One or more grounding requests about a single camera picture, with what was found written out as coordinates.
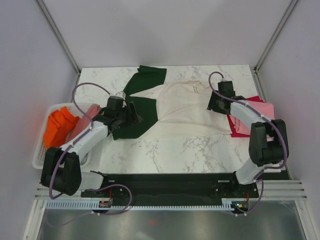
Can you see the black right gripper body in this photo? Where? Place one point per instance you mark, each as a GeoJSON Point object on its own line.
{"type": "Point", "coordinates": [218, 106]}

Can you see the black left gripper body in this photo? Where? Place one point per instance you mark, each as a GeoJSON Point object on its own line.
{"type": "Point", "coordinates": [123, 117]}

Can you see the cream and green Charlie Brown shirt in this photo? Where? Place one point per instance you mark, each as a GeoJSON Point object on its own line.
{"type": "Point", "coordinates": [170, 110]}

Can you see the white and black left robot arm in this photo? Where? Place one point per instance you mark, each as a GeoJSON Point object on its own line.
{"type": "Point", "coordinates": [61, 171]}

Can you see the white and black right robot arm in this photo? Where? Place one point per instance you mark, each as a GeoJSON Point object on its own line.
{"type": "Point", "coordinates": [268, 140]}

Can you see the salmon pink t shirt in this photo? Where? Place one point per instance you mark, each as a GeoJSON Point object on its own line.
{"type": "Point", "coordinates": [84, 122]}

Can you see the crimson folded t shirt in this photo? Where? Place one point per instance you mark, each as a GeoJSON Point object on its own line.
{"type": "Point", "coordinates": [238, 129]}

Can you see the white plastic laundry basket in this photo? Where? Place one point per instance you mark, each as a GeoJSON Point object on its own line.
{"type": "Point", "coordinates": [40, 150]}

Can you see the light pink folded t shirt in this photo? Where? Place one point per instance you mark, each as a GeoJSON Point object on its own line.
{"type": "Point", "coordinates": [249, 112]}

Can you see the orange t shirt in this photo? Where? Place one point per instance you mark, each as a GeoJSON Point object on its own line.
{"type": "Point", "coordinates": [59, 124]}

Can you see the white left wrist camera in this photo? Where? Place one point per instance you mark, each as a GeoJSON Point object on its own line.
{"type": "Point", "coordinates": [121, 94]}

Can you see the right aluminium frame post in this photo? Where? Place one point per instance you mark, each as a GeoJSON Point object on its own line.
{"type": "Point", "coordinates": [276, 33]}

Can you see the aluminium frame post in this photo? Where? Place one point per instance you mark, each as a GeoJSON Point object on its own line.
{"type": "Point", "coordinates": [58, 35]}
{"type": "Point", "coordinates": [276, 33]}

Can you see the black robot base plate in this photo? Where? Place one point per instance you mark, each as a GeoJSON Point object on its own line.
{"type": "Point", "coordinates": [171, 189]}

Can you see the white slotted cable duct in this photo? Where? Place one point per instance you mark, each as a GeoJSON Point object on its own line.
{"type": "Point", "coordinates": [224, 205]}

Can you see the left aluminium frame post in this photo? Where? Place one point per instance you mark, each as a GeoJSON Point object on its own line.
{"type": "Point", "coordinates": [58, 35]}

